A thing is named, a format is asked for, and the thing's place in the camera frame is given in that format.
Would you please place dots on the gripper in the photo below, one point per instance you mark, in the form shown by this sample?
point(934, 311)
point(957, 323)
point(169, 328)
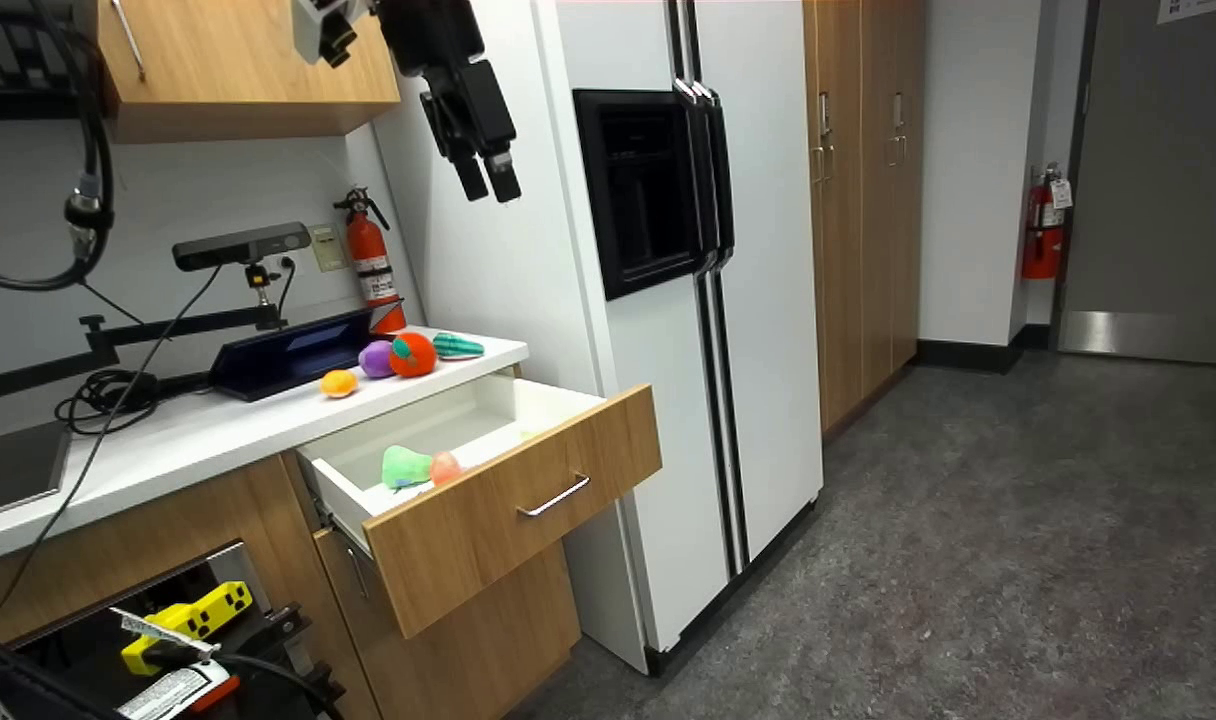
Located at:
point(428, 35)

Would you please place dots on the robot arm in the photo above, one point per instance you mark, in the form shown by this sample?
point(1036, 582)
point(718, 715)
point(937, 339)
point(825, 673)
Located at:
point(313, 22)

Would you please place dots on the wooden drawer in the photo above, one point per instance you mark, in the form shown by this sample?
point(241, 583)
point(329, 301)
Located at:
point(508, 500)

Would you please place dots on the red fire extinguisher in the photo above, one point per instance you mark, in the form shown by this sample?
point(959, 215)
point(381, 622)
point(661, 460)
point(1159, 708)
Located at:
point(370, 260)
point(1042, 225)

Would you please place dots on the white refrigerator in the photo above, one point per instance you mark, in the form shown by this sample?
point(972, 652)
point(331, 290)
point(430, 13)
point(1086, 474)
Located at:
point(528, 300)

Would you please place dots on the teal plush toy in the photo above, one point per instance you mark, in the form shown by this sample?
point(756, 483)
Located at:
point(458, 346)

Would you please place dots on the red plush tomato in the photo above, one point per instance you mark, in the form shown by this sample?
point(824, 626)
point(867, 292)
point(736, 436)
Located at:
point(414, 356)

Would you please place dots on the purple plush toy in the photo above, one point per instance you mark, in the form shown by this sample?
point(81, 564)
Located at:
point(374, 359)

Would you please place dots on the orange plush toy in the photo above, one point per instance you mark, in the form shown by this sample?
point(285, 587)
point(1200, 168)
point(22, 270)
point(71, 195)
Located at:
point(339, 384)

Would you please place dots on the black flat box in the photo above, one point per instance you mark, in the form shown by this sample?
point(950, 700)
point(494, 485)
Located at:
point(288, 355)

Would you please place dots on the plain refrigerator door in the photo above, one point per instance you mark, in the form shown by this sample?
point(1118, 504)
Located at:
point(768, 300)

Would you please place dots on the pink plush toy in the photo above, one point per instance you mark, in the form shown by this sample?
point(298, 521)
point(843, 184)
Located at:
point(445, 468)

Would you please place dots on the refrigerator door with dispenser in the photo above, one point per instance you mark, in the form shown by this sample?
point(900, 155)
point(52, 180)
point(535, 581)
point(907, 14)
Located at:
point(658, 420)

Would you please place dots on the green plush pear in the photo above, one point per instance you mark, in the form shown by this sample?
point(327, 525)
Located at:
point(403, 468)

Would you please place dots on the tall wooden cabinet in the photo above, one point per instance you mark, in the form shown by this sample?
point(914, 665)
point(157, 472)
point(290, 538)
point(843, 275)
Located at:
point(858, 200)

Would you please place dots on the black range hood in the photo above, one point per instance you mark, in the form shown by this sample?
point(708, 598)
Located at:
point(18, 60)

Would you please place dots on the wooden base cabinet door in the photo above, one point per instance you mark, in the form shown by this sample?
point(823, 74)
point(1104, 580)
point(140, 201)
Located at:
point(468, 650)

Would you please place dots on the yellow power strip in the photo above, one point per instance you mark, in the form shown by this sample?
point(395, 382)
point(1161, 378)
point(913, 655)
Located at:
point(193, 620)

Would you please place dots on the grey door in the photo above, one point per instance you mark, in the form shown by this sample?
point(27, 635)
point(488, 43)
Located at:
point(1158, 180)

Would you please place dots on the white paper sign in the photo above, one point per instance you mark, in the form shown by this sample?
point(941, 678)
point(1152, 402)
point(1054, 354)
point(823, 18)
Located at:
point(1198, 8)

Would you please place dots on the wooden wall cabinet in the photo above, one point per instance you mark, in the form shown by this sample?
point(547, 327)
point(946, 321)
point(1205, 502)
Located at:
point(258, 60)

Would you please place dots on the camera on mount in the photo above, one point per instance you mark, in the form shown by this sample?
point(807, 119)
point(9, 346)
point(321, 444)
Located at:
point(238, 245)

